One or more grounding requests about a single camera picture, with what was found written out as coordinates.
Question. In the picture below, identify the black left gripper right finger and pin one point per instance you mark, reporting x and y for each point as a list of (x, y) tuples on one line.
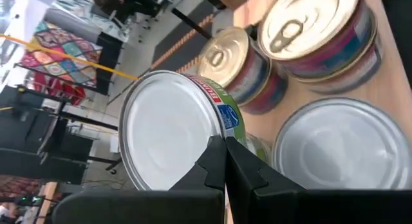
[(305, 208)]

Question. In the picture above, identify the salmon can blue red label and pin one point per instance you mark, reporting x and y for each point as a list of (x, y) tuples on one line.
[(270, 95), (222, 56), (354, 79), (305, 24)]

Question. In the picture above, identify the patterned patchwork quilt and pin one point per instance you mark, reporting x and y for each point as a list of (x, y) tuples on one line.
[(58, 53)]

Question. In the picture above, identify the black mat orange stripes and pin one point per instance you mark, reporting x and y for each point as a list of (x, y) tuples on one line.
[(188, 48)]

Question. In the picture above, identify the black table mat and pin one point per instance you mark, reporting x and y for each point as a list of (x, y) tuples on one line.
[(402, 18)]

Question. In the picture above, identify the red patterned cloth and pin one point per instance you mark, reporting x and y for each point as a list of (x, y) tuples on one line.
[(59, 90)]

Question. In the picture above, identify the tuna can green label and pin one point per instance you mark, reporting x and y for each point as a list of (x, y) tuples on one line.
[(341, 146), (167, 130), (259, 150)]

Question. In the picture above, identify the wooden shelf board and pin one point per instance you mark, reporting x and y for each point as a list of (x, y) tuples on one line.
[(394, 95)]

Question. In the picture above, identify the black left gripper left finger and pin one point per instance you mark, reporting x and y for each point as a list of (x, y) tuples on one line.
[(161, 208)]

